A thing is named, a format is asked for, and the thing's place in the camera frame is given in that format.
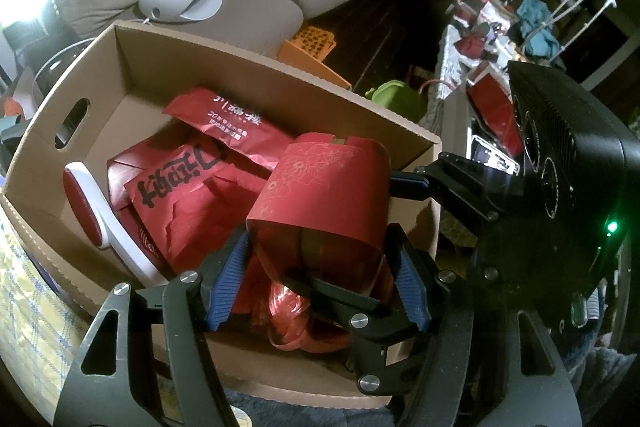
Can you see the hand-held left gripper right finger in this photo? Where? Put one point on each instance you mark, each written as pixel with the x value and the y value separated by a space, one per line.
pixel 412 279

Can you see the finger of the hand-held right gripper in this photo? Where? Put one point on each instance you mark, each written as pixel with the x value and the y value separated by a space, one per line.
pixel 407 188
pixel 330 299

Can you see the long red pouch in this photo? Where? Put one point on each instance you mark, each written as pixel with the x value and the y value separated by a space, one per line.
pixel 225 122

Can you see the red plastic ribbon ball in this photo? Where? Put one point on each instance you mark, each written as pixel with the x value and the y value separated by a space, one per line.
pixel 295 317

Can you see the orange plastic basket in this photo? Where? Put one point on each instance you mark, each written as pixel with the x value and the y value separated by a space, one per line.
pixel 310 47

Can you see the red gift bag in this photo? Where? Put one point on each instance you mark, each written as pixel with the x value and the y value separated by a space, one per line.
pixel 495 107

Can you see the clear plastic bag clutter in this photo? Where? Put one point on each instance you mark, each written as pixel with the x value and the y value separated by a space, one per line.
pixel 12 122

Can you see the red rounded gift box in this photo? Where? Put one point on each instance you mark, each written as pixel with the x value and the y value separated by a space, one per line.
pixel 325 187

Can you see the round dark side table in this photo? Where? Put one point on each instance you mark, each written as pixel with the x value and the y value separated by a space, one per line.
pixel 60 67

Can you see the yellow plaid tablecloth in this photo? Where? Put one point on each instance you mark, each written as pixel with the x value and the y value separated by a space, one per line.
pixel 30 307

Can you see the red woven tote bag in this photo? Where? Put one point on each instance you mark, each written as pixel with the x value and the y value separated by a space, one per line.
pixel 190 187

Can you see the green plastic container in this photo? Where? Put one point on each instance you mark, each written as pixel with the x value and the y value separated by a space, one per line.
pixel 395 99

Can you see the dark red paper bag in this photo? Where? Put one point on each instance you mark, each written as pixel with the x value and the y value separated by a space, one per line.
pixel 145 247

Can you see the white red lint brush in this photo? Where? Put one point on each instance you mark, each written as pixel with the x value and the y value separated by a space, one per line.
pixel 85 192

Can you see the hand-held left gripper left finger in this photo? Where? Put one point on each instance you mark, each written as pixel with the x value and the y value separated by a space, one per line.
pixel 227 289

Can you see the cluttered side table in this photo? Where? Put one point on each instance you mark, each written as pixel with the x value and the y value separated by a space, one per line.
pixel 500 7

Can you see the brown cardboard box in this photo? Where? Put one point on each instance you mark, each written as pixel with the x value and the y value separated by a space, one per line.
pixel 200 57

